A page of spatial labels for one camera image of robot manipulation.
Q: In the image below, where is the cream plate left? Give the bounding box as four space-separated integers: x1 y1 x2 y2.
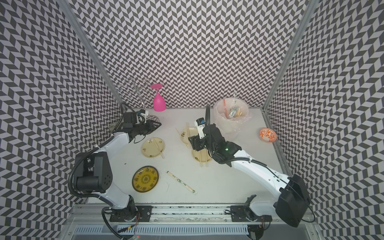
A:
141 138 165 158

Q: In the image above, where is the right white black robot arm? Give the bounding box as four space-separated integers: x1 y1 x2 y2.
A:
188 105 311 228

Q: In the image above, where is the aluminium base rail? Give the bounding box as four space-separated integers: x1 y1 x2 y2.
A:
58 204 324 240

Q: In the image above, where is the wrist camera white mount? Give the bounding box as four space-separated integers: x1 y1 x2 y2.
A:
136 109 149 124
195 118 206 139

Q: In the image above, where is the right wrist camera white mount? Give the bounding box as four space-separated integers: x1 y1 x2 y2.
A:
195 118 206 139

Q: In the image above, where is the dark yellow patterned plate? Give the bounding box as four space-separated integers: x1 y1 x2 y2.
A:
132 166 159 193

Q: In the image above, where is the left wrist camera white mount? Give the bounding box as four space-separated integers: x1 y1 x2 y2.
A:
136 109 149 124

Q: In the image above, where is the cream plate with dark mark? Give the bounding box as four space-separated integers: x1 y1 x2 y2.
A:
180 127 198 145

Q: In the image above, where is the metal wire cup rack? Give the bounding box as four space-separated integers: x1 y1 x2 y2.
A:
119 78 160 122

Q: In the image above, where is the white bin with plastic bag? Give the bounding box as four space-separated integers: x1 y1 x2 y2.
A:
213 98 252 140

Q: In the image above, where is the small orange patterned dish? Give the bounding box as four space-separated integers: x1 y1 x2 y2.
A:
259 128 277 143

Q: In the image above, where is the green translucent plastic cup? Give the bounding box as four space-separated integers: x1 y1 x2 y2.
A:
109 122 117 133

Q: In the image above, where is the pink plastic goblet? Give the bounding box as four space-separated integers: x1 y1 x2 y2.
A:
151 84 167 112

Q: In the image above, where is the cream plate centre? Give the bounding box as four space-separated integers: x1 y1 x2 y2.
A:
192 149 212 163

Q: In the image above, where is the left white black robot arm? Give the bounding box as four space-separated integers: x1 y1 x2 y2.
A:
68 103 162 222

